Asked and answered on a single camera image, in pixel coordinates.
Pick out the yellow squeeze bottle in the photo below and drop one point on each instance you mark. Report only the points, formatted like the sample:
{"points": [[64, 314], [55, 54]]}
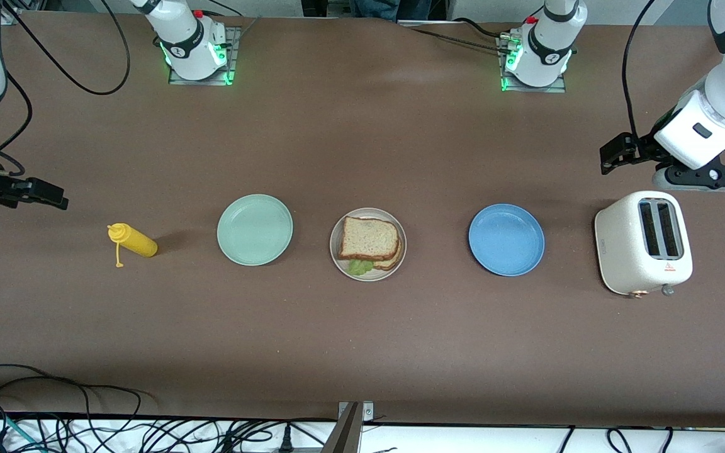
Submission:
{"points": [[139, 242]]}

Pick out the brown bread slice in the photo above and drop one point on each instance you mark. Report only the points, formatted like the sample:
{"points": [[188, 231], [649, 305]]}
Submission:
{"points": [[369, 238], [394, 259]]}

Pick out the green lettuce leaf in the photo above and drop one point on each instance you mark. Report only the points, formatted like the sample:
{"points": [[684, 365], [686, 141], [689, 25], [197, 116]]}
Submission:
{"points": [[359, 267]]}

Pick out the blue plate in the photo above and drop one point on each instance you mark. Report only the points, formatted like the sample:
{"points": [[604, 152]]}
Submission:
{"points": [[506, 239]]}

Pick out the mint green plate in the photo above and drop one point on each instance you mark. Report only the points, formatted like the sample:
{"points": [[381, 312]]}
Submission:
{"points": [[254, 229]]}

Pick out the beige plate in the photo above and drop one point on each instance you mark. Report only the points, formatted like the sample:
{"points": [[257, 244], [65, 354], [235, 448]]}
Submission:
{"points": [[336, 264]]}

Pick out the white toaster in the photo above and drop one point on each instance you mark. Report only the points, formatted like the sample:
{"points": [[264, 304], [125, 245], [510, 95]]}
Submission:
{"points": [[620, 251]]}

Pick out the person in dark trousers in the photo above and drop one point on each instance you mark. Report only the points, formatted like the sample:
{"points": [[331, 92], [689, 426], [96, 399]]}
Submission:
{"points": [[375, 7]]}

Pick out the black power plug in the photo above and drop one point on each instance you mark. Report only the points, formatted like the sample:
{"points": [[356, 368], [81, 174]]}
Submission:
{"points": [[286, 439]]}

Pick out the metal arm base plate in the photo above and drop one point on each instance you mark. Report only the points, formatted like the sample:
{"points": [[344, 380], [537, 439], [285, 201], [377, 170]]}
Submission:
{"points": [[502, 75], [233, 56]]}

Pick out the aluminium frame rail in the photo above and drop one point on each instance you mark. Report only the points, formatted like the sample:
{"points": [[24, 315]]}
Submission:
{"points": [[10, 17]]}

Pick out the grey metal bracket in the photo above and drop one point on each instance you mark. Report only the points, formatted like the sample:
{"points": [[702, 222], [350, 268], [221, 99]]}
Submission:
{"points": [[347, 434]]}

